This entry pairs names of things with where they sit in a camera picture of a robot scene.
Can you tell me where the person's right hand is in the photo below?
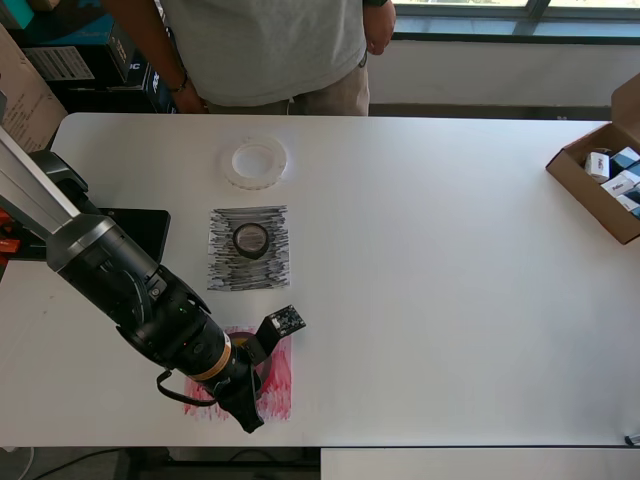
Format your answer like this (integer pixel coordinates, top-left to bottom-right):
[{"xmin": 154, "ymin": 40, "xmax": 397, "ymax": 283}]
[{"xmin": 172, "ymin": 82, "xmax": 209, "ymax": 115}]

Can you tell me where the small black tape roll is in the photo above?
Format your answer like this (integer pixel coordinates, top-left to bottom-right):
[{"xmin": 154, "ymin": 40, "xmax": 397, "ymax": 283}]
[{"xmin": 232, "ymin": 222, "xmax": 271, "ymax": 260}]

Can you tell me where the dark window frame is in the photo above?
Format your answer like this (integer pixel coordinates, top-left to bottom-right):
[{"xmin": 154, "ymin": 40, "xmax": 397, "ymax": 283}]
[{"xmin": 392, "ymin": 0, "xmax": 640, "ymax": 44}]

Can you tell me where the dark teal printed box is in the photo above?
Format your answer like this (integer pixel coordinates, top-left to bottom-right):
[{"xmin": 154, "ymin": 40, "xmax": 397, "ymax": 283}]
[{"xmin": 9, "ymin": 12, "xmax": 117, "ymax": 49}]

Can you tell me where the grey t-shirt torso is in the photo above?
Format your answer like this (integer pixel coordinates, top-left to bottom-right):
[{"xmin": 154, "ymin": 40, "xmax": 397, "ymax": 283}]
[{"xmin": 162, "ymin": 0, "xmax": 370, "ymax": 107}]

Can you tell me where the person's right forearm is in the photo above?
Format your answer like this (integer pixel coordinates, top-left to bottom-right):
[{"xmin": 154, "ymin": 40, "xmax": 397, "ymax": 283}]
[{"xmin": 101, "ymin": 0, "xmax": 187, "ymax": 90}]

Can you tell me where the black printed carton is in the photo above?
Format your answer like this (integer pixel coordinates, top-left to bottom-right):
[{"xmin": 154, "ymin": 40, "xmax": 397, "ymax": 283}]
[
  {"xmin": 143, "ymin": 63, "xmax": 181, "ymax": 115},
  {"xmin": 104, "ymin": 24, "xmax": 151, "ymax": 92}
]

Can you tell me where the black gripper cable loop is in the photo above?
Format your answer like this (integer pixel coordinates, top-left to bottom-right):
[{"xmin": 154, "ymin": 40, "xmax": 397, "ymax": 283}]
[{"xmin": 155, "ymin": 368, "xmax": 220, "ymax": 406}]

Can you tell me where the black carton with white label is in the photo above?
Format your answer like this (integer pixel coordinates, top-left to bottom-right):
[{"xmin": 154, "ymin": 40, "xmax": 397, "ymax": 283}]
[{"xmin": 22, "ymin": 45, "xmax": 97, "ymax": 84}]

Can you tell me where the red 3M tape roll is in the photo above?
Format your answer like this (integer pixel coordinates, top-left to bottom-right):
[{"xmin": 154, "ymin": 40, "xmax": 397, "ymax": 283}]
[{"xmin": 223, "ymin": 327, "xmax": 275, "ymax": 382}]

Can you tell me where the wide white tape roll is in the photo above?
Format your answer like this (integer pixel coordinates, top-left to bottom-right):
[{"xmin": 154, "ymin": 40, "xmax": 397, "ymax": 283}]
[{"xmin": 218, "ymin": 134, "xmax": 292, "ymax": 191}]

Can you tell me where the orange clamp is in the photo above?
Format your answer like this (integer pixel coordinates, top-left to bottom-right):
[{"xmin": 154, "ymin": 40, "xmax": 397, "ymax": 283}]
[{"xmin": 0, "ymin": 208, "xmax": 21, "ymax": 256}]

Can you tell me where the white panel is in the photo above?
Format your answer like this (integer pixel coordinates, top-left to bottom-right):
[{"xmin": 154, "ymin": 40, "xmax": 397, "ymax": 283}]
[{"xmin": 319, "ymin": 447, "xmax": 640, "ymax": 480}]

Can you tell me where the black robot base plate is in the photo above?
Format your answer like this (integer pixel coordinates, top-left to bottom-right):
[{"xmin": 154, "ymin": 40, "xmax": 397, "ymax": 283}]
[{"xmin": 92, "ymin": 207, "xmax": 171, "ymax": 265}]

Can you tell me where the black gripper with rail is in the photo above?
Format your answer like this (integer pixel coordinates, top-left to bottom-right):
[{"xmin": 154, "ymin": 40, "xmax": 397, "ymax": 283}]
[{"xmin": 209, "ymin": 367, "xmax": 266, "ymax": 435}]

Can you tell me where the red scribbled paper sheet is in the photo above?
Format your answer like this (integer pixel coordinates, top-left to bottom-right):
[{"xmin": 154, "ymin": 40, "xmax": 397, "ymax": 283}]
[{"xmin": 180, "ymin": 324, "xmax": 294, "ymax": 424}]

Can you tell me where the black floor cable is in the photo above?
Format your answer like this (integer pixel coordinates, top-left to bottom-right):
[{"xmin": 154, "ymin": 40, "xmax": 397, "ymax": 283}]
[{"xmin": 29, "ymin": 448, "xmax": 121, "ymax": 479}]

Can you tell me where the person's left hand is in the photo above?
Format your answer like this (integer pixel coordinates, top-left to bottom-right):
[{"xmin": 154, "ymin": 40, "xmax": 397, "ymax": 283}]
[{"xmin": 366, "ymin": 3, "xmax": 398, "ymax": 56}]

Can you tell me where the open brown cardboard box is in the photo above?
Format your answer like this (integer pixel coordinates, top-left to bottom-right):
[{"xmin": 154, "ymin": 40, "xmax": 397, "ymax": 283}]
[{"xmin": 544, "ymin": 72, "xmax": 640, "ymax": 246}]

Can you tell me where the cardboard sheet with writing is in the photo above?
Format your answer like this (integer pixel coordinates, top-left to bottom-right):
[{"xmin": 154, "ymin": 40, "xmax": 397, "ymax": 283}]
[{"xmin": 0, "ymin": 23, "xmax": 69, "ymax": 154}]

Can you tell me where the white floor cable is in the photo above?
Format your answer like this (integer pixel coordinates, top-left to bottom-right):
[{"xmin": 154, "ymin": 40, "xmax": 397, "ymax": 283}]
[{"xmin": 18, "ymin": 446, "xmax": 37, "ymax": 480}]

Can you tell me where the white small carton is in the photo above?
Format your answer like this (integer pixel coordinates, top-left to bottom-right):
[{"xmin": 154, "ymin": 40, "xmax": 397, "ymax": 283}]
[
  {"xmin": 599, "ymin": 170, "xmax": 639, "ymax": 197},
  {"xmin": 615, "ymin": 192, "xmax": 640, "ymax": 219},
  {"xmin": 584, "ymin": 151, "xmax": 614, "ymax": 184}
]

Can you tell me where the black scribbled paper sheet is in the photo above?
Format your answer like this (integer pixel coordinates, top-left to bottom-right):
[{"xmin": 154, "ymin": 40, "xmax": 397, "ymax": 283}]
[{"xmin": 206, "ymin": 203, "xmax": 292, "ymax": 294}]

